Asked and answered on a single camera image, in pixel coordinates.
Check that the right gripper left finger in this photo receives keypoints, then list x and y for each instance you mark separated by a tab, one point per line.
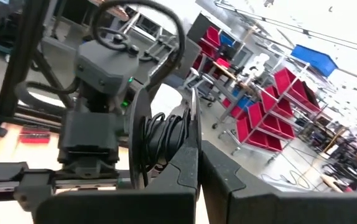
119	207

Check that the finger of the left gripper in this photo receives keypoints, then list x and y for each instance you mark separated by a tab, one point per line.
32	189

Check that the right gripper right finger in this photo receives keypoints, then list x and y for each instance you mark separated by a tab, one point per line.
275	208

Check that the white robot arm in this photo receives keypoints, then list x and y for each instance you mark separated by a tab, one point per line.
256	65

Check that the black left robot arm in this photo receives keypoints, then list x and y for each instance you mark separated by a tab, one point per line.
104	65

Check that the red ridged block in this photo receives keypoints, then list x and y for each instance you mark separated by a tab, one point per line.
35	135

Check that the red storage bin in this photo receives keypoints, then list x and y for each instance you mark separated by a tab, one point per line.
259	119
290	87
275	101
212	35
250	133

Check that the metal shelf rack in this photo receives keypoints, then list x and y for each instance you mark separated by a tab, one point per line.
296	105

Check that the black storage bin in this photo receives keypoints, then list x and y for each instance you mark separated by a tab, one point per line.
310	93

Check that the grey office chair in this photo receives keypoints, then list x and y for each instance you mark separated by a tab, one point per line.
197	77

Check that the blue storage bin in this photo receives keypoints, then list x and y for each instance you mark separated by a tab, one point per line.
315	59

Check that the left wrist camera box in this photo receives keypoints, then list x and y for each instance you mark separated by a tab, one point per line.
88	133

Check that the black aluminium table frame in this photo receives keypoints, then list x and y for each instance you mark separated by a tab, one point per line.
23	46

